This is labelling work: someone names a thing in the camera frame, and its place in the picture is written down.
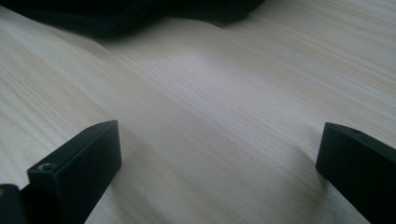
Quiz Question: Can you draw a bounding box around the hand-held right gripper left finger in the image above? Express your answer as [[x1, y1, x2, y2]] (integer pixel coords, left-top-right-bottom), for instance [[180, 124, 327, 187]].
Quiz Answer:
[[26, 119, 123, 224]]

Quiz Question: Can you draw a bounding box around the black cloth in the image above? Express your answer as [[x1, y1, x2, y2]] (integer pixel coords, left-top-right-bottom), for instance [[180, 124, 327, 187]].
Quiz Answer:
[[0, 0, 268, 40]]

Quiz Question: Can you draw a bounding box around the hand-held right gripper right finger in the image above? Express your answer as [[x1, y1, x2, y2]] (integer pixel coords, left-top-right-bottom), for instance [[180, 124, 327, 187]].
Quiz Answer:
[[315, 121, 396, 224]]

